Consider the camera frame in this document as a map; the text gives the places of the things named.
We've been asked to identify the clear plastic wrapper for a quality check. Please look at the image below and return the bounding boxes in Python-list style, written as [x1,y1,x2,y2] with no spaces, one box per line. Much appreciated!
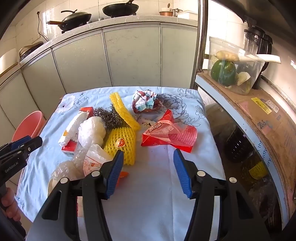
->
[48,144,113,195]

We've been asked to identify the red white toothpaste box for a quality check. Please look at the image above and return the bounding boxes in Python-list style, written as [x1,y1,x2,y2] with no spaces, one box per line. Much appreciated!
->
[58,107,94,157]

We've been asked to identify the white plastic bag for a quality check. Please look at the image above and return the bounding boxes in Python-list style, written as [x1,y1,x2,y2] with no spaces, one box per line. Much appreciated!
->
[78,116,106,149]

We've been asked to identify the red plastic snack bag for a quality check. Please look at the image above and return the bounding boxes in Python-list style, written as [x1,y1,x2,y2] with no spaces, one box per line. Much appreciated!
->
[141,109,198,153]

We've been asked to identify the steel wool scrubber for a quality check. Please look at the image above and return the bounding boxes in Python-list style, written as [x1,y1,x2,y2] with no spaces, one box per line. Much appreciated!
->
[94,104,123,130]

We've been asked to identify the yellow foam net strip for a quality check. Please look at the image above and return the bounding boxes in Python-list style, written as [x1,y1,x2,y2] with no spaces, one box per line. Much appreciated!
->
[109,92,140,132]

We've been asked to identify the colourful paper ball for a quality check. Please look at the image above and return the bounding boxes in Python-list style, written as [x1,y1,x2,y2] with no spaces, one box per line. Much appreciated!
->
[132,89,163,113]

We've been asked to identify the yellow foam fruit net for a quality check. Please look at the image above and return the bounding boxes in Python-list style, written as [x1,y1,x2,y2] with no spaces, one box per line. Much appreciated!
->
[103,127,136,166]

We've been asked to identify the pink plastic trash bucket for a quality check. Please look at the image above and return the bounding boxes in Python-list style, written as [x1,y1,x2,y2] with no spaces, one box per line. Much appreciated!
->
[11,110,46,142]

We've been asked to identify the grey kitchen cabinets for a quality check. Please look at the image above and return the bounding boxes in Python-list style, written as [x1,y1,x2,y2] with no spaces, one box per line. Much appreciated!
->
[1,21,197,139]

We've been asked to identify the person's left hand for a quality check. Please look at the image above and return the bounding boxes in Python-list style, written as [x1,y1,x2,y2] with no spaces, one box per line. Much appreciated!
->
[1,187,21,222]

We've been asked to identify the light blue floral tablecloth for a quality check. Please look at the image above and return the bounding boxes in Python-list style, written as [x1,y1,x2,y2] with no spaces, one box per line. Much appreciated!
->
[16,86,225,240]

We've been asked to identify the cardboard shelf liner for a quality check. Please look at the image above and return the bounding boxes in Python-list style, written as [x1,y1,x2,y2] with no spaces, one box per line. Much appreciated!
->
[196,72,295,213]

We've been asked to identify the green bell pepper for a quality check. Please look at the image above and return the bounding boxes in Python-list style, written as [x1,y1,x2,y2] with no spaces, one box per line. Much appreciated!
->
[210,60,236,87]

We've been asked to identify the clear plastic vegetable container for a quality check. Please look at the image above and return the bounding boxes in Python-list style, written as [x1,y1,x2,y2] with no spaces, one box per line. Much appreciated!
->
[208,37,265,95]

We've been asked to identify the metal shelf pole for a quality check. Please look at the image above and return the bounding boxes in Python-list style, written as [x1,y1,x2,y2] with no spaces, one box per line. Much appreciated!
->
[190,0,208,89]

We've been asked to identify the ginger root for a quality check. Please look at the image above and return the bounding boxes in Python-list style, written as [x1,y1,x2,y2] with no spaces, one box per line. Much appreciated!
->
[216,50,239,62]

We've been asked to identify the black lidded wok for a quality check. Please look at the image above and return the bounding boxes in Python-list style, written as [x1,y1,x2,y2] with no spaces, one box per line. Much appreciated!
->
[47,10,92,33]

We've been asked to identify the black blender jug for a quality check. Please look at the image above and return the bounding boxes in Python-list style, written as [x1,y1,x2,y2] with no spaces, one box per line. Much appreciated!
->
[243,26,273,90]

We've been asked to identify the copper pot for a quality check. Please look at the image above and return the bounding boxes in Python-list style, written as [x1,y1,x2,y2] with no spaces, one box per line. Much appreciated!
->
[159,3,182,17]

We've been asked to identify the black frying pan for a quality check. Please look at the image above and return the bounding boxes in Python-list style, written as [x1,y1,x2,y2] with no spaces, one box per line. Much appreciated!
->
[102,1,139,18]

